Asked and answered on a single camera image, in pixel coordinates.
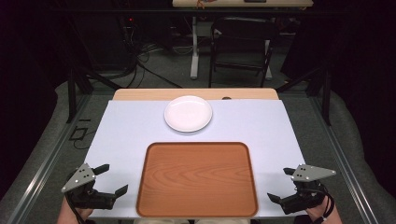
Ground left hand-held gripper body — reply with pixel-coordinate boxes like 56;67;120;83
61;162;118;210

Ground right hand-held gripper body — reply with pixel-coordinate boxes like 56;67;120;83
279;163;337;215

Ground person's left hand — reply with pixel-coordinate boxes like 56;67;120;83
56;197;93;224

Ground person's right hand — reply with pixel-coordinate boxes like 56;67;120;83
306;197;344;224

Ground white table mat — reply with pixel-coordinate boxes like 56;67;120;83
83;99;307;219

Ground brown wooden tray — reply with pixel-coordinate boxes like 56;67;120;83
135;141;260;218

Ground black metal stand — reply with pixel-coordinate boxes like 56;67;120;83
65;65;123;124
276;65;332;126

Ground white round plate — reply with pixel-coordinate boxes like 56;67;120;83
163;94;214;133

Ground white desk leg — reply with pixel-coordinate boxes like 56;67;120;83
263;39;274;80
190;17;201;80

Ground black folding chair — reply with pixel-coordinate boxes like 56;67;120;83
208;18;278;89

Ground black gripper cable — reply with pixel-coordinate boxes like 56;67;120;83
312;184;336;224
64;193;88;224

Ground aluminium frame rail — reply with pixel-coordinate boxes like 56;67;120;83
310;92;380;224
6;92;92;224

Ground black floor cables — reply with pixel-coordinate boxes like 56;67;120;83
122;18;185;90

